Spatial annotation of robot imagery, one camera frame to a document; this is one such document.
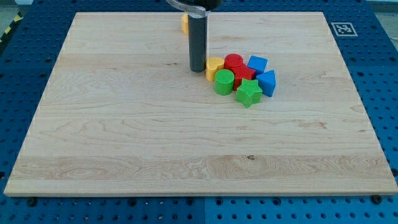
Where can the black robot arm flange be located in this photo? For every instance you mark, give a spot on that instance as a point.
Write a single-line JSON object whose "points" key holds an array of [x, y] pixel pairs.
{"points": [[199, 8]]}

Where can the blue triangle block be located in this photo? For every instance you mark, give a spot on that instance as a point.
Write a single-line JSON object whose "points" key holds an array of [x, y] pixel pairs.
{"points": [[267, 82]]}

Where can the green cylinder block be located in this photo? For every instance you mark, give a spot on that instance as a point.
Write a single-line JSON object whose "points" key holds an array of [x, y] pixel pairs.
{"points": [[224, 81]]}

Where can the yellow heart block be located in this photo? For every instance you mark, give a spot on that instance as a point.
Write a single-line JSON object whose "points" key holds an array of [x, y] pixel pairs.
{"points": [[213, 64]]}

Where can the green star block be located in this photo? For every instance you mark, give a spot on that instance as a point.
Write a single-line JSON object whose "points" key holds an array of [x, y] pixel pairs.
{"points": [[248, 93]]}

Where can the red cube block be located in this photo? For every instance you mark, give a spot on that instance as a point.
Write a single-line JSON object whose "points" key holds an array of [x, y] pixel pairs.
{"points": [[242, 72]]}

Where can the red cylinder block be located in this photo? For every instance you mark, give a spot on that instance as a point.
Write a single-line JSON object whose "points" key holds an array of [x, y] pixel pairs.
{"points": [[232, 60]]}

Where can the wooden board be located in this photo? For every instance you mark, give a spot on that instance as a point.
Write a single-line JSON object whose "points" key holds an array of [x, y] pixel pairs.
{"points": [[122, 114]]}

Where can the blue cube block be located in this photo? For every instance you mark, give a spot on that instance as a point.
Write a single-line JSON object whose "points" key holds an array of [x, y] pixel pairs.
{"points": [[258, 64]]}

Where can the yellow block behind tool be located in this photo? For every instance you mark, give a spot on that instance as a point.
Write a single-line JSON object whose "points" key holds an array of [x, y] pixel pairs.
{"points": [[184, 24]]}

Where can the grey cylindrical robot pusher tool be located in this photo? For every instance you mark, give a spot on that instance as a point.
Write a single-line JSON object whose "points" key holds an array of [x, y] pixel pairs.
{"points": [[197, 41]]}

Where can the white fiducial marker tag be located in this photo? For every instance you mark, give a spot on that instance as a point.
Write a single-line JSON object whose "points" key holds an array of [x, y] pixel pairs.
{"points": [[344, 29]]}

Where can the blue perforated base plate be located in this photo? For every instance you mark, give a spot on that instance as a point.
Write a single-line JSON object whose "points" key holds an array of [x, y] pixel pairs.
{"points": [[26, 64]]}

